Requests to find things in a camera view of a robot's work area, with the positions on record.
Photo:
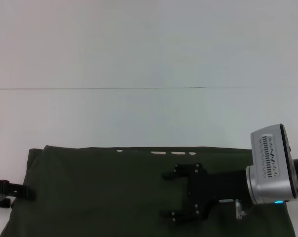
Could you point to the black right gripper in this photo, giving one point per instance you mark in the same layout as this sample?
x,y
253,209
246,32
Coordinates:
x,y
213,186

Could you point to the dark green t-shirt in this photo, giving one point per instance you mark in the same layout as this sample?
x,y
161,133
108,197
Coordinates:
x,y
114,192

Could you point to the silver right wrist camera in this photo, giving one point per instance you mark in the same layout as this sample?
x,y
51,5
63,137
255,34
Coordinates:
x,y
269,153

